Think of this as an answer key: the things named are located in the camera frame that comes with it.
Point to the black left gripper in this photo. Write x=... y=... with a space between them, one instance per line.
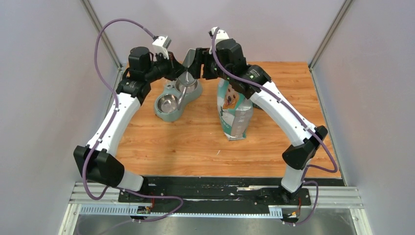
x=175 y=68

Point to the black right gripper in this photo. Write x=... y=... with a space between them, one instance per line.
x=203 y=57

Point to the grey metal food scoop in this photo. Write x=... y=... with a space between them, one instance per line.
x=186 y=79

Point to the green pet food bag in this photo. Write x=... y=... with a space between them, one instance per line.
x=234 y=111

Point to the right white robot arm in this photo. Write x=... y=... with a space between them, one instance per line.
x=227 y=61

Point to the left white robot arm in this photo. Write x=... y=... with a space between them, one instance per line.
x=96 y=160

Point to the teal double pet bowl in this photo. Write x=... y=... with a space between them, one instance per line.
x=170 y=104

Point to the dark grey building baseplate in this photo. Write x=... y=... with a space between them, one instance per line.
x=257 y=106

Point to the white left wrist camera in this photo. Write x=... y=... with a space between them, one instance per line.
x=160 y=45

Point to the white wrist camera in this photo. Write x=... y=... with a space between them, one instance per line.
x=220 y=36
x=160 y=45

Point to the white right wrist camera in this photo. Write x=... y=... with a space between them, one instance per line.
x=220 y=36

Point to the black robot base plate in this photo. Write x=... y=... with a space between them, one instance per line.
x=262 y=191

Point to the slotted grey cable duct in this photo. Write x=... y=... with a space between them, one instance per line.
x=217 y=209

